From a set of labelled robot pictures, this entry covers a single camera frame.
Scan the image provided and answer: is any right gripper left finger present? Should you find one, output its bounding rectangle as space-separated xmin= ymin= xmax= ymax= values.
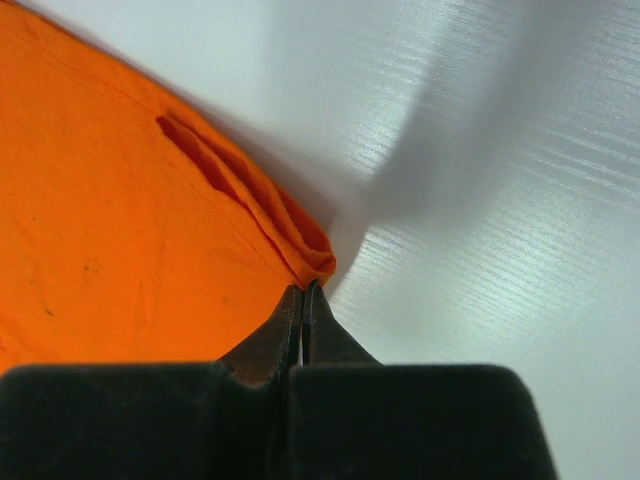
xmin=1 ymin=287 xmax=304 ymax=479

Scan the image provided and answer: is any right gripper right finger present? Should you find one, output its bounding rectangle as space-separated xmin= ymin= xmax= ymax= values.
xmin=287 ymin=284 xmax=557 ymax=479

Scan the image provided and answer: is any orange t-shirt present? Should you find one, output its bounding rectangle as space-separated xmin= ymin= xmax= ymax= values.
xmin=1 ymin=1 xmax=336 ymax=369

